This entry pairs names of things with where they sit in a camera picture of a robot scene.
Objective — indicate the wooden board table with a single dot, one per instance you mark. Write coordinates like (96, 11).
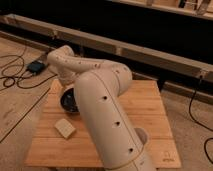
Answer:
(145, 109)

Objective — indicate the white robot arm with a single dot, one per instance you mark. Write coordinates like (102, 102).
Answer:
(97, 85)

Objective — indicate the beige sponge block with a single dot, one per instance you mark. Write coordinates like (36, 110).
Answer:
(65, 128)

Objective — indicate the long wooden beam frame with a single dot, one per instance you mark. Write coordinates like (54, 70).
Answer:
(171, 63)

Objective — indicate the blue power adapter box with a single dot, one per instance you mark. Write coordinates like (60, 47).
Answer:
(35, 67)

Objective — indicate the dark ceramic bowl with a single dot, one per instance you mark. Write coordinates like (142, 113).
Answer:
(67, 101)

